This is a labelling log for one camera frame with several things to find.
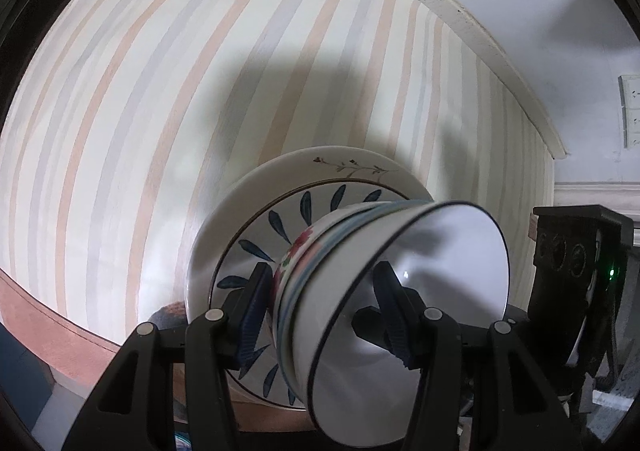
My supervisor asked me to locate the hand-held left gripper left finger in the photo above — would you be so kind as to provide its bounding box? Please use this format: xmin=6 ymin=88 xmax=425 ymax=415
xmin=60 ymin=262 xmax=275 ymax=451

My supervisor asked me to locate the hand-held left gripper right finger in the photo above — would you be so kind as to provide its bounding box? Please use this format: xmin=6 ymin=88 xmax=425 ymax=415
xmin=372 ymin=261 xmax=583 ymax=451

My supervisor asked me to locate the white plate blue leaf pattern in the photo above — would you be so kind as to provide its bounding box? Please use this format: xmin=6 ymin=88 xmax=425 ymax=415
xmin=207 ymin=176 xmax=401 ymax=412

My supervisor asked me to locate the white bowl dark rim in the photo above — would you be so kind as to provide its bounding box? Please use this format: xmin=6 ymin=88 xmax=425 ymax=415
xmin=277 ymin=201 xmax=512 ymax=447

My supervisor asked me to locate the white bowl red flower print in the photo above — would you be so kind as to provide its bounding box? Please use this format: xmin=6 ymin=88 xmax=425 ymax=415
xmin=270 ymin=204 xmax=401 ymax=362

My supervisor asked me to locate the white plate twig print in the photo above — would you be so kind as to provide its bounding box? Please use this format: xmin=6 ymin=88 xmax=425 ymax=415
xmin=185 ymin=146 xmax=436 ymax=397

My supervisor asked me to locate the dark furry slipper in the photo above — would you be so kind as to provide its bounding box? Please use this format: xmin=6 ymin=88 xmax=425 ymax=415
xmin=147 ymin=301 xmax=193 ymax=332

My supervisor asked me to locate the striped countertop mat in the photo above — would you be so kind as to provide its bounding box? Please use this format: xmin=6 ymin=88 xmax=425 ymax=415
xmin=0 ymin=0 xmax=558 ymax=347

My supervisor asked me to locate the white wall moulding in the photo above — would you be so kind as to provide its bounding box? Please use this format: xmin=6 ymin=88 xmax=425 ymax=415
xmin=554 ymin=182 xmax=640 ymax=232

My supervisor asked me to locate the white wall socket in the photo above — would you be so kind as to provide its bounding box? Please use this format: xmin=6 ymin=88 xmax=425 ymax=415
xmin=619 ymin=74 xmax=640 ymax=149

